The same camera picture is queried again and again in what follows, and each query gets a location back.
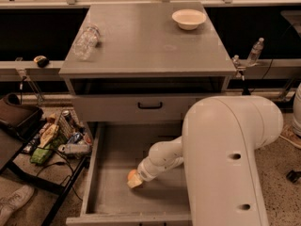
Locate tan shoe right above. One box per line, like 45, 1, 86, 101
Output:
280, 124, 301, 149

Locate white shoe left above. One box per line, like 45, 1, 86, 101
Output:
0, 186, 35, 226

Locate yellow black tape measure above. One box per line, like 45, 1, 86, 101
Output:
34, 56, 50, 68

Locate open grey drawer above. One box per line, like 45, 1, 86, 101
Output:
66, 123, 192, 226

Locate black side table frame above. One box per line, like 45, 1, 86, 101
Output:
0, 122, 89, 226

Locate white bowl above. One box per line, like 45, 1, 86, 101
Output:
172, 9, 207, 31

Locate grey drawer cabinet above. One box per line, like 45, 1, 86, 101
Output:
58, 1, 237, 131

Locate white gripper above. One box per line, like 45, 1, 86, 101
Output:
127, 156, 163, 188

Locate black stand leg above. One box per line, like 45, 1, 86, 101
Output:
240, 71, 251, 95

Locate orange fruit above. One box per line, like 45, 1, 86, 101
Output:
127, 169, 137, 181

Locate closed grey drawer black handle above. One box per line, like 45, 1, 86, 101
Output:
71, 94, 205, 123

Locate green snack bag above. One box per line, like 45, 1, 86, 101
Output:
30, 144, 54, 166

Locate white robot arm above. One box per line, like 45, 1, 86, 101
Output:
128, 95, 283, 226

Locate black caster wheel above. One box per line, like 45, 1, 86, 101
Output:
286, 170, 301, 183

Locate clear plastic bottle lying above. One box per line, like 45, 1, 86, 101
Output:
72, 24, 101, 60

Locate upright plastic water bottle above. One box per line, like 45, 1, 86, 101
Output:
246, 38, 264, 67

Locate wire basket of snacks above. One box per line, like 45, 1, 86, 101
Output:
23, 109, 92, 155

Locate brown bag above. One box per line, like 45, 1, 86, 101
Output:
0, 93, 43, 142

